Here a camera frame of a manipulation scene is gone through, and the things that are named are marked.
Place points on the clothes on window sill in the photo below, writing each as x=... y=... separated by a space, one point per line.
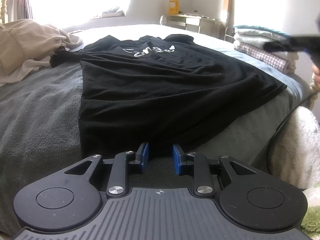
x=116 y=12

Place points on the cardboard sheet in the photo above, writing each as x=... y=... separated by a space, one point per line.
x=229 y=8

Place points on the white low cabinet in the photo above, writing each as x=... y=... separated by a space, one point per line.
x=195 y=23

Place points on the cream carved headboard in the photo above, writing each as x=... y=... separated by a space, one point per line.
x=4 y=12

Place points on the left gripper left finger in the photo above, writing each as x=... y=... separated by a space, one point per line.
x=126 y=164

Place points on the black t-shirt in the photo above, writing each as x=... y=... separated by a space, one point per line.
x=162 y=91

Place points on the grey bed blanket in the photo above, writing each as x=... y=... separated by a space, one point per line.
x=40 y=135

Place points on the person right hand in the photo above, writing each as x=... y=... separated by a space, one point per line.
x=316 y=76

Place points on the metal shoe rack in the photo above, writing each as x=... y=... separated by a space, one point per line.
x=229 y=34

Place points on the beige clothes pile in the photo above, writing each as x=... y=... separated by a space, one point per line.
x=26 y=46

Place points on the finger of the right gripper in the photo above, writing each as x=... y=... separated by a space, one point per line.
x=276 y=46

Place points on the yellow box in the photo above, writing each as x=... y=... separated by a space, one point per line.
x=174 y=7

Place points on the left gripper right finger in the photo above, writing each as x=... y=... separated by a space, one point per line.
x=196 y=166

